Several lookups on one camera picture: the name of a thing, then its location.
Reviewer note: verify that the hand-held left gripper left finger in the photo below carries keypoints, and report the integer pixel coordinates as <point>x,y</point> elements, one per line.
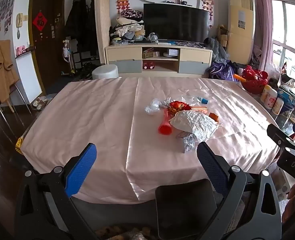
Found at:
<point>82,170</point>

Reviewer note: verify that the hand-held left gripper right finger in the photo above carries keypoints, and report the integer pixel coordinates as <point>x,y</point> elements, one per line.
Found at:
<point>210,167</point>

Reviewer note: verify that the black plastic bin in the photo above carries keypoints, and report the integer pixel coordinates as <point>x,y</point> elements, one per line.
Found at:
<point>185,205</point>

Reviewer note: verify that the white paper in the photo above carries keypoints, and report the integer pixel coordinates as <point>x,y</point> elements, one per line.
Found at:
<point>195,125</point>

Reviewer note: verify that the small orange wrapper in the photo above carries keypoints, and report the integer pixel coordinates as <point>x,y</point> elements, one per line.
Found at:
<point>213,117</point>

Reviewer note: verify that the red ribbed plastic tube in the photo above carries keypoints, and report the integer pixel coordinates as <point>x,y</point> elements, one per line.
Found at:
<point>165,127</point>

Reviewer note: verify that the white tissue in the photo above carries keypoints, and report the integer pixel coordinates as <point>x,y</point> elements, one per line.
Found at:
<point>152,107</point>

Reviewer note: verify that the person's right hand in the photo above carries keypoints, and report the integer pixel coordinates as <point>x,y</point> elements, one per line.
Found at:
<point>293,197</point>

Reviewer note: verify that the white bottle beige label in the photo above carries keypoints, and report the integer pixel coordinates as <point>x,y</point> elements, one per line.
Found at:
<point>278,106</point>

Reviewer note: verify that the blue round tin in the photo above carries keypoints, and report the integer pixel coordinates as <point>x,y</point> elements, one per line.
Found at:
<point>288,107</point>

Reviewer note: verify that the silver foil wrapper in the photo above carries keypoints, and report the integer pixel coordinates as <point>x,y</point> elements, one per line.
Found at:
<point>189,142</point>

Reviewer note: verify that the white bottle yellow label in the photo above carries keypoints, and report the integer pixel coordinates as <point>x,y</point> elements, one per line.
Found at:
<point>265,93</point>

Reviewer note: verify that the pink satin tablecloth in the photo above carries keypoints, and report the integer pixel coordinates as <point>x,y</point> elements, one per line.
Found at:
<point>100,120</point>

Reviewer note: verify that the red plastic basket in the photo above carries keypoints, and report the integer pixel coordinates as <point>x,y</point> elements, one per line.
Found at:
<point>253,81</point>

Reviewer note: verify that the orange candy tube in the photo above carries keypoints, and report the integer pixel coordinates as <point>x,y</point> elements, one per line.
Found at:
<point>200,109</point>

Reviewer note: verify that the orange stick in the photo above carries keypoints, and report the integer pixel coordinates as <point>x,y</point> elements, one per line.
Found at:
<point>238,77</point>

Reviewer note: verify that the red gold foil wrapper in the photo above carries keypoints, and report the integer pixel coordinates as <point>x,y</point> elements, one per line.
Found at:
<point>178,106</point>

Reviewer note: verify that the clear plastic wrapper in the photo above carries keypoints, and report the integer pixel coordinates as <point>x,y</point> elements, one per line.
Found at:
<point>186,98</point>

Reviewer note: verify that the fuzzy grey beige garment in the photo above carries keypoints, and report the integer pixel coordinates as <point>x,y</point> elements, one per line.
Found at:
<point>127,233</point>

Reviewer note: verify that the patterned slippers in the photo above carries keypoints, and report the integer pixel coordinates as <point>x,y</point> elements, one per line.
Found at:
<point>40,103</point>

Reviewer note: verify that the purple bag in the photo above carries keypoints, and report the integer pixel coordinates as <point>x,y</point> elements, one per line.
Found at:
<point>221,71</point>

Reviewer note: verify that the white round stool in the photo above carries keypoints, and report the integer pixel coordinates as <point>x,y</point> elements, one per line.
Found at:
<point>105,71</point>

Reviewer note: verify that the grey blue cloth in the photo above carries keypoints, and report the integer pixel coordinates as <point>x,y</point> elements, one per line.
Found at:
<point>216,48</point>

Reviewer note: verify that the window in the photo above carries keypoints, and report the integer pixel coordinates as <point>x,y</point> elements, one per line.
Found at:
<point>290,25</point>

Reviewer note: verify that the beige standing air conditioner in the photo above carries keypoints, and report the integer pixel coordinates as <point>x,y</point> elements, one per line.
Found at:
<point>241,30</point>

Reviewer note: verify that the kick scooter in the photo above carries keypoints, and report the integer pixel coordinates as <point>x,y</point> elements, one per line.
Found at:
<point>68,60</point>

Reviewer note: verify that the white board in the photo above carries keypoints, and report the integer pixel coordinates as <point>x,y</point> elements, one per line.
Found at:
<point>28,72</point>

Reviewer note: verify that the cardboard boxes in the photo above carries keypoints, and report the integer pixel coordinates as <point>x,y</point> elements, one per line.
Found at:
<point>222,36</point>

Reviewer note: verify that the beige grey TV cabinet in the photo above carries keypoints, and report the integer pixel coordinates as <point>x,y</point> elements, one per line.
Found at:
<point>122,60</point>

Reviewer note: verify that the pink curtain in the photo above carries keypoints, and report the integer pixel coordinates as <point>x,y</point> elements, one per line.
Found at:
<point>262,17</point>

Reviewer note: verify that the dark wooden door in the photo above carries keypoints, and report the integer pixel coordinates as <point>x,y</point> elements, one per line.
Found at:
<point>47,55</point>

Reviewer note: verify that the orange garment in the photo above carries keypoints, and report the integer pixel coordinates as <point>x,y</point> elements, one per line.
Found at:
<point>0,70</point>

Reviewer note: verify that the pile of clothes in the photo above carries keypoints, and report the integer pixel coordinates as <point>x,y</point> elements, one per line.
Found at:
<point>127,30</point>

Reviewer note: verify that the dark hanging coats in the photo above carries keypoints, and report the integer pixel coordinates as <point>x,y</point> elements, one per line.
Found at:
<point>78,22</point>

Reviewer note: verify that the beige folding screen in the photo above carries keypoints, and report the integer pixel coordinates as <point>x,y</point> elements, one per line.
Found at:
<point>102,22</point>

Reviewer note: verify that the hanging doll ornament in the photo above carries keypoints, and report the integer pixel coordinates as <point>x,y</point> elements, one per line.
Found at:
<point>207,2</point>

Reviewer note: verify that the black television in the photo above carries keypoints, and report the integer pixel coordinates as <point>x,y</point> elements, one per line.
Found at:
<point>175,22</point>

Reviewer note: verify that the red diamond door decoration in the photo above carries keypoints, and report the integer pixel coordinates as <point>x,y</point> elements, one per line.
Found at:
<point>40,21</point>

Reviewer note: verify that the wall intercom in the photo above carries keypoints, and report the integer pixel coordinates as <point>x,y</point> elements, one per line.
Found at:
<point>20,20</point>

